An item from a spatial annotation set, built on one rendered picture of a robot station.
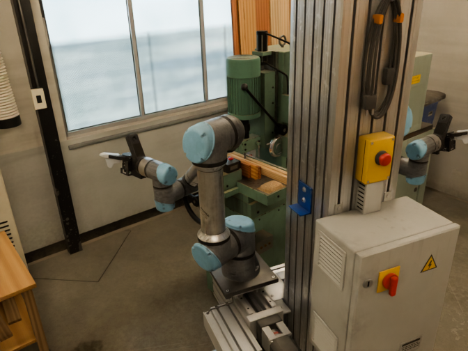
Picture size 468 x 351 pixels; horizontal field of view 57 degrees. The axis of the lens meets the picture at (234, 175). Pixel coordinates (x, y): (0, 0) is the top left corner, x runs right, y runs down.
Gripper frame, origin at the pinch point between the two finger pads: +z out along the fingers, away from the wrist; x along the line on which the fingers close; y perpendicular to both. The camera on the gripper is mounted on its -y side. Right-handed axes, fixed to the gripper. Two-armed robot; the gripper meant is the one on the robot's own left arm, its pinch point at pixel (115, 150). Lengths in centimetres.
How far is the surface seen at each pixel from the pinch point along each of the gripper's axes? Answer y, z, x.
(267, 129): 0, -12, 89
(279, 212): 45, -26, 88
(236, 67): -32, -7, 66
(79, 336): 124, 48, 4
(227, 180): 23, -12, 58
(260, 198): 29, -31, 63
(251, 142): 8, -8, 82
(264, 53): -39, -10, 84
